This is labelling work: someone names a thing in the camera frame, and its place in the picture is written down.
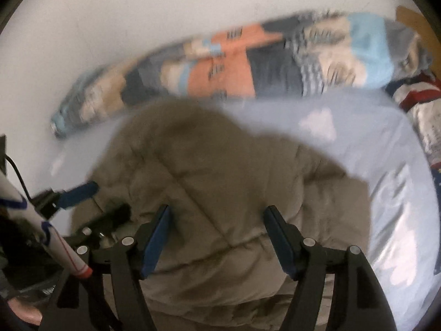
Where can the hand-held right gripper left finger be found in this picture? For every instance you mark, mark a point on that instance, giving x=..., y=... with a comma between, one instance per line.
x=155, y=244

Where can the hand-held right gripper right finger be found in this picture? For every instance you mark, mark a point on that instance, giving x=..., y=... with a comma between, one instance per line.
x=280, y=241

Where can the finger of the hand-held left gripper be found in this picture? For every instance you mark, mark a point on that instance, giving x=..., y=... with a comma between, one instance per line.
x=110, y=215
x=79, y=193

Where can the khaki quilted puffer jacket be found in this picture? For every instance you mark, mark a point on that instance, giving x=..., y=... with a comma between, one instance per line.
x=213, y=186

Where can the white patterned pen red band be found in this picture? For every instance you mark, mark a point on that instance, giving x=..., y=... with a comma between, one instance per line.
x=51, y=238

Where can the light blue fleece blanket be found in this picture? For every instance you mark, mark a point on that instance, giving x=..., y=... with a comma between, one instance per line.
x=379, y=179

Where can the navy star print pillow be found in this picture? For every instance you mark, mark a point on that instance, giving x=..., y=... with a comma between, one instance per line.
x=437, y=186

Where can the patchwork cartoon print blanket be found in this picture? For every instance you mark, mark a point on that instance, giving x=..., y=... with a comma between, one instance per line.
x=241, y=65

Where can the red white printed cloth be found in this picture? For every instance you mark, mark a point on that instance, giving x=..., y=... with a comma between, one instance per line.
x=420, y=96

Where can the wooden headboard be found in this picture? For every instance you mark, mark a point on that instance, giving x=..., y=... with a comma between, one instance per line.
x=410, y=19

